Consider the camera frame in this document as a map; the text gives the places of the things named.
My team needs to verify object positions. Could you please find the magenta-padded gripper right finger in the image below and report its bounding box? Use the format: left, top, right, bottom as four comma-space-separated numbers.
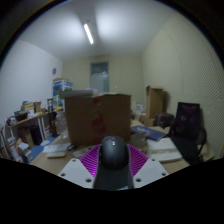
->
126, 143, 170, 190

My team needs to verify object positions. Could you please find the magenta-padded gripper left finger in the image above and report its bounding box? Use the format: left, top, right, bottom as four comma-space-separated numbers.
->
57, 143, 105, 190

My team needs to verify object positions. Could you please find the black computer mouse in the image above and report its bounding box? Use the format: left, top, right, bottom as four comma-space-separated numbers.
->
93, 135, 135, 192

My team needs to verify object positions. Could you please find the flat white remote control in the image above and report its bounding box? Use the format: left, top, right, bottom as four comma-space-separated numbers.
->
46, 151, 67, 159

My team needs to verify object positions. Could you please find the thick white book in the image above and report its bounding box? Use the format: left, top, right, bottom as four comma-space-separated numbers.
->
146, 137, 184, 163

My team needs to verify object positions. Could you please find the white paper sheet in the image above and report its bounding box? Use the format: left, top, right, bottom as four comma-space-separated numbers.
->
42, 142, 72, 154

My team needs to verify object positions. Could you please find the blue book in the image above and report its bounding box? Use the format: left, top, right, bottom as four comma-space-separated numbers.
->
130, 125, 167, 142

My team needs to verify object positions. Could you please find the large brown cardboard box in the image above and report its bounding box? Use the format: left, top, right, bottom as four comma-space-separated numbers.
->
64, 93, 132, 147

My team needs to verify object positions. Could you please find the dark bag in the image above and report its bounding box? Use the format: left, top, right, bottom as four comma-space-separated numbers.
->
153, 112, 175, 129

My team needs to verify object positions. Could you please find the black office chair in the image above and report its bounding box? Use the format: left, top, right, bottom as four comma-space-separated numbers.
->
169, 101, 208, 165

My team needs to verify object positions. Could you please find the black tripod stand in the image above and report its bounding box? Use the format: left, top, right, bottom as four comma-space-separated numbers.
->
46, 98, 58, 138

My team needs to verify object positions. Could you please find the cluttered shelf unit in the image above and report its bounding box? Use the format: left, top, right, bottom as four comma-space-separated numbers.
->
0, 99, 51, 164

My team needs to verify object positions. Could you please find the tall open cardboard box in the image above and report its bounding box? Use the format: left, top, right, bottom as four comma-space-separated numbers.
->
145, 85, 165, 120

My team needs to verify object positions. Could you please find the blue and white box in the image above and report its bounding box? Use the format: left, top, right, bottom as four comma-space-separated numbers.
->
52, 79, 74, 111

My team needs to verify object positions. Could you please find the grey door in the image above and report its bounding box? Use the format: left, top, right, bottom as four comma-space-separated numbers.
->
90, 61, 110, 94

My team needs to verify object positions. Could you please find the ceiling tube light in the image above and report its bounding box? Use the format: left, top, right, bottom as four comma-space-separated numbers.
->
83, 22, 95, 45

